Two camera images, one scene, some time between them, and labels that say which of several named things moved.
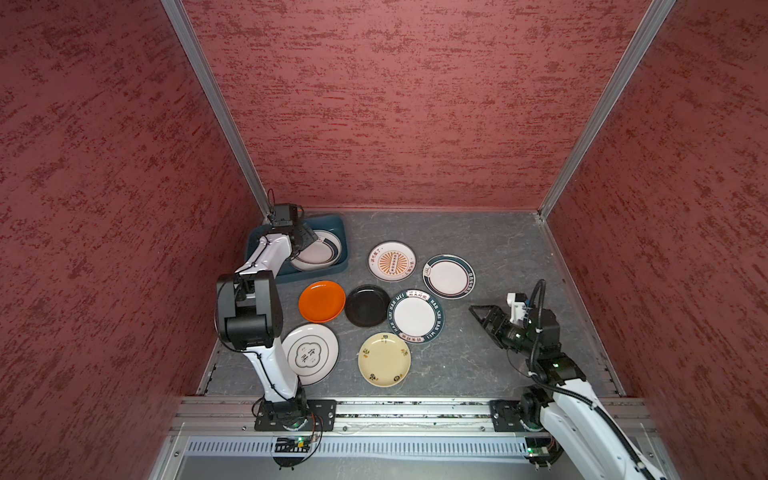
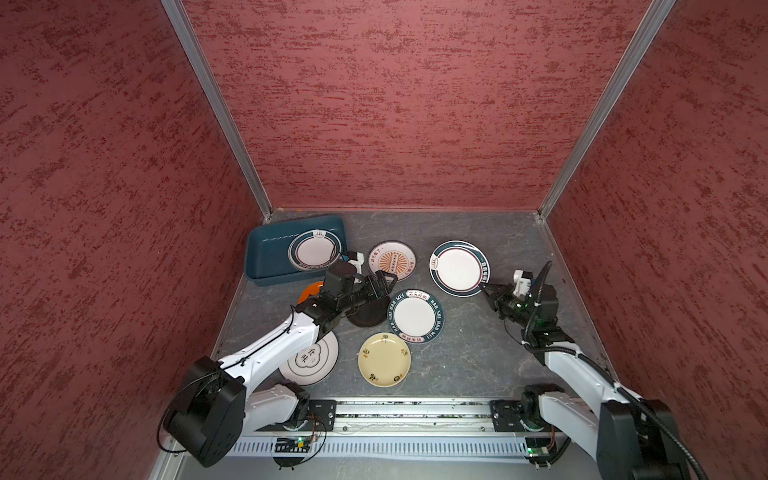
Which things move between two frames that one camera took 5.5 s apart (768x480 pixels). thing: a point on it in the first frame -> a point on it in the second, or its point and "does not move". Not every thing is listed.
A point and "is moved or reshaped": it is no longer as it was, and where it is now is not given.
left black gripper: x=307 y=234 -> x=372 y=292
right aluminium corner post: x=654 y=21 does not move
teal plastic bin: x=330 y=223 does not move
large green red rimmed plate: x=322 y=254 does not move
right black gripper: x=493 y=312 -> x=501 y=290
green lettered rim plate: x=415 y=316 does not move
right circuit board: x=538 y=446 does not move
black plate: x=367 y=305 does not move
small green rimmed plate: x=449 y=276 is moved or reshaped
